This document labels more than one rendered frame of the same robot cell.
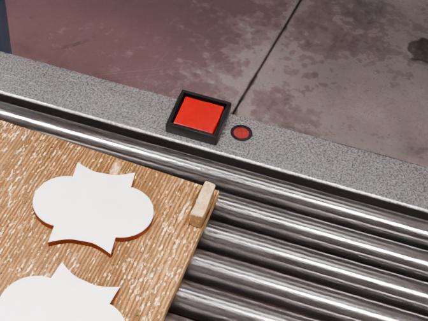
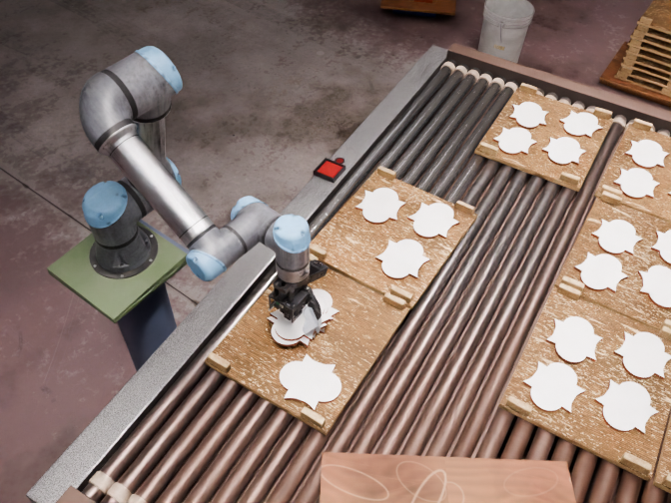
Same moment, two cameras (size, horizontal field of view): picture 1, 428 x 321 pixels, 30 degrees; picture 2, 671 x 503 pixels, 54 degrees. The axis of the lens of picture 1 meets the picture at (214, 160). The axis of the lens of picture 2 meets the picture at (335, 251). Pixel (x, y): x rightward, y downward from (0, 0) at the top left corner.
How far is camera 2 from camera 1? 1.64 m
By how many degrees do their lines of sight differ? 46
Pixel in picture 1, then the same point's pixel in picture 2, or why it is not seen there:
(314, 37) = not seen: hidden behind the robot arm
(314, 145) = (351, 141)
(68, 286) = (419, 216)
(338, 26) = (83, 188)
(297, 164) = (360, 149)
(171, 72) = not seen: hidden behind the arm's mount
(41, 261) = (403, 225)
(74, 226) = (390, 211)
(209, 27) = (46, 255)
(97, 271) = (410, 210)
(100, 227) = (392, 204)
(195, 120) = (333, 170)
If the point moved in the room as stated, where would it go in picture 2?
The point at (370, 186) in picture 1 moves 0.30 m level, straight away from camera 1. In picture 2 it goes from (376, 132) to (307, 99)
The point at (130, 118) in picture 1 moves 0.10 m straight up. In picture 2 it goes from (323, 193) to (323, 168)
